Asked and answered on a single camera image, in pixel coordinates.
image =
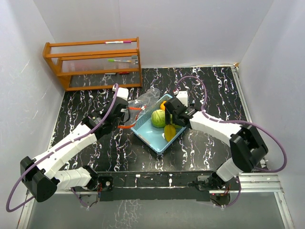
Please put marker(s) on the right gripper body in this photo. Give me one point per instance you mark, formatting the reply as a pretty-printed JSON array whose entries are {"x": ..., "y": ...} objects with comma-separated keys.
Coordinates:
[{"x": 174, "y": 119}]

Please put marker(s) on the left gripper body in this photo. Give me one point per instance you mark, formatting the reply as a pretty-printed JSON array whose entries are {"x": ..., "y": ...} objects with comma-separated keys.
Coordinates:
[{"x": 120, "y": 120}]

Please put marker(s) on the green cabbage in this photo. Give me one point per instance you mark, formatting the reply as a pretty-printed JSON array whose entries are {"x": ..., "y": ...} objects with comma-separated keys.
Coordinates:
[
  {"x": 158, "y": 118},
  {"x": 176, "y": 126}
]

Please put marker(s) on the clear zip top bag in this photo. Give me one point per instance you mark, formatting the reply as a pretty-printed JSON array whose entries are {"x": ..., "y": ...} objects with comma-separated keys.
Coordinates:
[{"x": 139, "y": 107}]

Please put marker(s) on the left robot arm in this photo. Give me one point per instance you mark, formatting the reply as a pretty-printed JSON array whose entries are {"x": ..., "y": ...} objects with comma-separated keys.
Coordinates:
[{"x": 43, "y": 175}]

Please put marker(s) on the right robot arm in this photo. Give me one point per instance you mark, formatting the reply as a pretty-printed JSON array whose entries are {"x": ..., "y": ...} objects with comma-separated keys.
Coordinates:
[{"x": 245, "y": 142}]

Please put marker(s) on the orange bell pepper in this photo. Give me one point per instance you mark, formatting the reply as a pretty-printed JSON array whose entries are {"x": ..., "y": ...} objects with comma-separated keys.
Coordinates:
[{"x": 162, "y": 105}]

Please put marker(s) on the yellow star fruit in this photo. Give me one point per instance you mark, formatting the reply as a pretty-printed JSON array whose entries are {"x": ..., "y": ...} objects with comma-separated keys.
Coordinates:
[{"x": 169, "y": 132}]

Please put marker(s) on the light blue plastic basket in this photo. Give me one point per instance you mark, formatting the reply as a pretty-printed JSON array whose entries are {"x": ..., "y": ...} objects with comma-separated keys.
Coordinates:
[{"x": 150, "y": 135}]

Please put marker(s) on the green yellow pen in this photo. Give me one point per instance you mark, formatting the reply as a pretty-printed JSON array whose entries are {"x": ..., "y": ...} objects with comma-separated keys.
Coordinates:
[{"x": 115, "y": 60}]

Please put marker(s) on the wooden shelf rack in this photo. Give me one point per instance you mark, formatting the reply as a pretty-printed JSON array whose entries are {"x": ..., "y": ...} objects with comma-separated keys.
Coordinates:
[{"x": 71, "y": 60}]

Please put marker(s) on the white pink pen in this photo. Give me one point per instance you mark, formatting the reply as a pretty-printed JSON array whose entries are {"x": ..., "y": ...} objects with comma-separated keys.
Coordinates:
[{"x": 118, "y": 42}]

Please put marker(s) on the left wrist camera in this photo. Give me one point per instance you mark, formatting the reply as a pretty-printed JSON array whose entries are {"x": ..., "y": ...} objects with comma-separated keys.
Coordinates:
[{"x": 121, "y": 92}]

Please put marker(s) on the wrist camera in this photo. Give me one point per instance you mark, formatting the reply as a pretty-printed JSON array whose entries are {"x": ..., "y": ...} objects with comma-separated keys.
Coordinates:
[
  {"x": 182, "y": 96},
  {"x": 121, "y": 92}
]

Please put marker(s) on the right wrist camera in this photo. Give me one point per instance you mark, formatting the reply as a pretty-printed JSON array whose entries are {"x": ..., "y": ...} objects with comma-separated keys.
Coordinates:
[{"x": 182, "y": 96}]

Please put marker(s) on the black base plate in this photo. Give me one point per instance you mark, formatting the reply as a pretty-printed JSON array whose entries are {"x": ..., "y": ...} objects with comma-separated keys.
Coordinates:
[{"x": 194, "y": 185}]

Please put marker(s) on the aluminium frame rail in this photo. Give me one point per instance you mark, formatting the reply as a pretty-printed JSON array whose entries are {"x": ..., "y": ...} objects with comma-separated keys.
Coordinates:
[{"x": 258, "y": 203}]

